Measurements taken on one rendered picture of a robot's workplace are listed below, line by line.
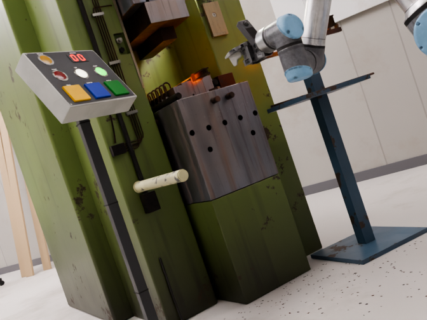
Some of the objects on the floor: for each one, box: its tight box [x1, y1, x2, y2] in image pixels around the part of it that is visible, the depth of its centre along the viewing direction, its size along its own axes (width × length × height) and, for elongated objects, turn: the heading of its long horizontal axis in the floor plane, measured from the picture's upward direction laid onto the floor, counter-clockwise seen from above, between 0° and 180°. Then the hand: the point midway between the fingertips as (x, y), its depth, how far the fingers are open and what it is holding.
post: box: [76, 119, 159, 320], centre depth 198 cm, size 4×4×108 cm
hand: (234, 53), depth 204 cm, fingers open, 6 cm apart
